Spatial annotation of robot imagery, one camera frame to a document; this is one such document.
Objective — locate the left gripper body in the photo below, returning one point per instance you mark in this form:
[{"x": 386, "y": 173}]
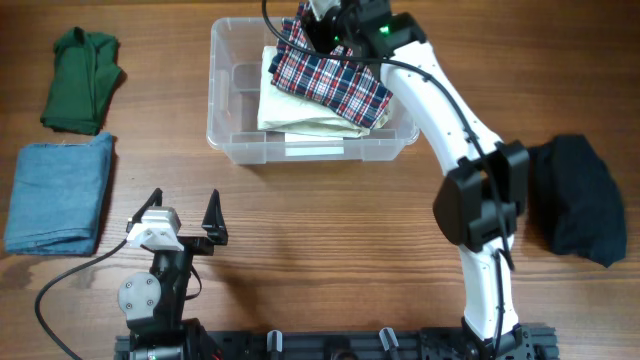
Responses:
[{"x": 198, "y": 245}]

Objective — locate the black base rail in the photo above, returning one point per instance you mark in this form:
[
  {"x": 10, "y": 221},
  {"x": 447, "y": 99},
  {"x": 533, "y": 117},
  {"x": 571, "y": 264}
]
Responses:
[{"x": 531, "y": 341}]

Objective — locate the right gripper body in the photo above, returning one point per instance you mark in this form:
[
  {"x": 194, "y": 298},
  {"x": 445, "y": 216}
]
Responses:
[{"x": 327, "y": 35}]

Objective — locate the black folded garment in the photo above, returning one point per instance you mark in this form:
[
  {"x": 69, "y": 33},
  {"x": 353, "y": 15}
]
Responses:
[{"x": 576, "y": 202}]

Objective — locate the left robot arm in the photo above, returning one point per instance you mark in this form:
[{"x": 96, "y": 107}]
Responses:
[{"x": 153, "y": 301}]

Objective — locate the plaid shirt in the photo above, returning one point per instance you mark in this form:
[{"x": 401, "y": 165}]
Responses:
[{"x": 345, "y": 88}]

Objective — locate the green folded garment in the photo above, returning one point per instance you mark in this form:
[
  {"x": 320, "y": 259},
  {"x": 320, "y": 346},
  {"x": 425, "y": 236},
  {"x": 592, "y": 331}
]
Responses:
[{"x": 85, "y": 78}]

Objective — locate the blue denim folded cloth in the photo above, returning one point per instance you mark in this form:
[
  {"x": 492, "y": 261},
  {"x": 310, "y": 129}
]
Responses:
[{"x": 57, "y": 197}]

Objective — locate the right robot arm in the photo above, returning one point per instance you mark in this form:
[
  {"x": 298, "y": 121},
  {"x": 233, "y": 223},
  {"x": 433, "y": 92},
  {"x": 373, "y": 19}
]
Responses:
[{"x": 484, "y": 189}]

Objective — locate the white label on bin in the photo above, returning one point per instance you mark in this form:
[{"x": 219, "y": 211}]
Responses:
[{"x": 309, "y": 145}]

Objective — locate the clear plastic storage bin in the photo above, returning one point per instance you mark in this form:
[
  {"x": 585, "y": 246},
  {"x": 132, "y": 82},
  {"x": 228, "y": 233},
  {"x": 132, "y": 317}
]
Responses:
[{"x": 234, "y": 91}]

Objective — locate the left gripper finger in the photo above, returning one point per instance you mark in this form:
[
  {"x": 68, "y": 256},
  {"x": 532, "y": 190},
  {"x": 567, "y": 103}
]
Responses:
[
  {"x": 155, "y": 199},
  {"x": 213, "y": 221}
]

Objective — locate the cream cloth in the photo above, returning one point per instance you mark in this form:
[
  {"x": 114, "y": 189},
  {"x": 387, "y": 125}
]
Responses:
[{"x": 279, "y": 111}]

